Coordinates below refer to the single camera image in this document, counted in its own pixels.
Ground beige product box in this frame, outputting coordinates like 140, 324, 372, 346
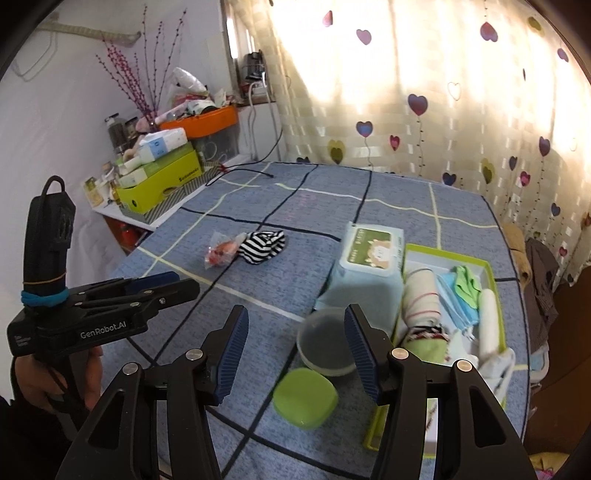
115, 154, 153, 188

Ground white plastic bag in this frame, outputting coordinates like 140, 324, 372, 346
172, 67, 208, 95

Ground orange rimmed storage bin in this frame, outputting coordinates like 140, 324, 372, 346
159, 105, 241, 162

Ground white side table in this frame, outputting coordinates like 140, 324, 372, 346
90, 161, 232, 232

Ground black white striped box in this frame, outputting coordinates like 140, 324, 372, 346
120, 164, 227, 226

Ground clear round plastic container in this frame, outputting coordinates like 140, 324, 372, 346
297, 307, 358, 377

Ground white towel with red stripes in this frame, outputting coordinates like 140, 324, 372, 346
401, 268, 446, 330

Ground black white striped sock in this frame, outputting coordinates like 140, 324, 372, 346
238, 229, 287, 266
406, 324, 446, 341

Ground small green cloth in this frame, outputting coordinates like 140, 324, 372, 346
451, 265, 483, 309

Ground colourful striped blanket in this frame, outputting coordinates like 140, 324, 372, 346
531, 452, 568, 480

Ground green white shallow box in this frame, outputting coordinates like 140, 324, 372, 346
362, 244, 509, 457

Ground pink snack packet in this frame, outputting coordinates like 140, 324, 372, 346
205, 231, 247, 271

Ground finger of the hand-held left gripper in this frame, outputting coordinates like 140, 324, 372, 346
76, 271, 182, 300
76, 279, 201, 319

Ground black cable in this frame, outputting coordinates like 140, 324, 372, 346
217, 99, 284, 180

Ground black appliance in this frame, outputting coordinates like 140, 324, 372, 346
243, 52, 266, 84

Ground white power cord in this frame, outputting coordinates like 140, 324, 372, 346
246, 83, 260, 161

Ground wooden wardrobe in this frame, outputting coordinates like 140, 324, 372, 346
526, 268, 591, 453

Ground blue white tissue pack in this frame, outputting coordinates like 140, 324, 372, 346
139, 128, 188, 163

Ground green printed towel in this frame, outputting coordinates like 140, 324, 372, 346
399, 337, 451, 365

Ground wet wipes pack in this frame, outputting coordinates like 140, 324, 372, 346
316, 222, 406, 324

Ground grey white socks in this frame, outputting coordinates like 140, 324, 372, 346
475, 348, 515, 398

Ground glass storage jar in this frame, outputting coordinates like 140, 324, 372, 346
107, 114, 125, 151

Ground heart print curtain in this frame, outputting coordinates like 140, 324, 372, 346
268, 0, 591, 287

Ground white wall pipe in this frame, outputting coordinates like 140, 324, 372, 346
37, 21, 141, 47

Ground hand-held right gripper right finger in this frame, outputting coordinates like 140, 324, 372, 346
344, 303, 539, 480

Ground blue face mask bundle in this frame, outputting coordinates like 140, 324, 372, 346
436, 272, 483, 340

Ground green cardboard box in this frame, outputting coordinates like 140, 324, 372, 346
115, 150, 205, 214

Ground blue plaid bed sheet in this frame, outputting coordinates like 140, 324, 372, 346
108, 161, 532, 480

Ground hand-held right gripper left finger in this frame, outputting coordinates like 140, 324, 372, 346
55, 305, 250, 480

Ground dark plaid shirt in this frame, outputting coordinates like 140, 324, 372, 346
526, 237, 559, 333

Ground tan knitted sweater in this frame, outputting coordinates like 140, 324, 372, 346
501, 223, 532, 282

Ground person's left hand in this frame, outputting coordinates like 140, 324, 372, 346
11, 346, 103, 414

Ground pink branch decoration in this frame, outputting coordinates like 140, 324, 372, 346
96, 7, 188, 121

